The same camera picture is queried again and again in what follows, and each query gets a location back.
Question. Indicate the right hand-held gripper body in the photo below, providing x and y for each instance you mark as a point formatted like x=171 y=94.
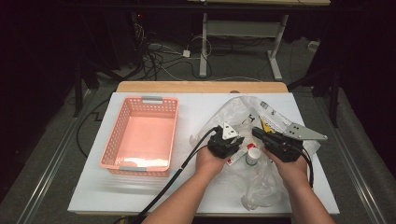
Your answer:
x=289 y=149

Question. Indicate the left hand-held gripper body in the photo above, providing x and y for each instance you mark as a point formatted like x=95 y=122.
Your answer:
x=222 y=146

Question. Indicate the white and red tube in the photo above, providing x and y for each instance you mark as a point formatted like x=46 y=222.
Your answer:
x=236 y=158

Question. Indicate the white round jar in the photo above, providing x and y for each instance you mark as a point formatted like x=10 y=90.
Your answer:
x=252 y=154

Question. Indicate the clear plastic bag yellow smiley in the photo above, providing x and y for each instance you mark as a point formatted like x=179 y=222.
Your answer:
x=264 y=189

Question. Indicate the pink perforated plastic basket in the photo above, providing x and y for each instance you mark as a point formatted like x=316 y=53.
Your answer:
x=140 y=137

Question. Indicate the person's left hand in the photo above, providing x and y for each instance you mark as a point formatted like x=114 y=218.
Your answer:
x=210 y=165

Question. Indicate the person's right hand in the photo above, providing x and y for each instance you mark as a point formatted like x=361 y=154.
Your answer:
x=292 y=174

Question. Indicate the white board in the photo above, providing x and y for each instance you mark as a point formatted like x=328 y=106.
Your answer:
x=193 y=102

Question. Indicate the black stand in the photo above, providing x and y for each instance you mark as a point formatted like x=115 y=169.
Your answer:
x=334 y=102
x=77 y=93

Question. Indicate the small white box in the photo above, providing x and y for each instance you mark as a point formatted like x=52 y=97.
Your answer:
x=313 y=46

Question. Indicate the white power adapter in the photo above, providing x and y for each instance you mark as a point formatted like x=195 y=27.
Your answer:
x=186 y=53

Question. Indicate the dark equipment with red light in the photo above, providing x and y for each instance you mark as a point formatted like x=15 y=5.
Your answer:
x=137 y=37

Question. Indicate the metal floor rail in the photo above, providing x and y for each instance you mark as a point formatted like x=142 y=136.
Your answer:
x=53 y=158
x=349 y=158

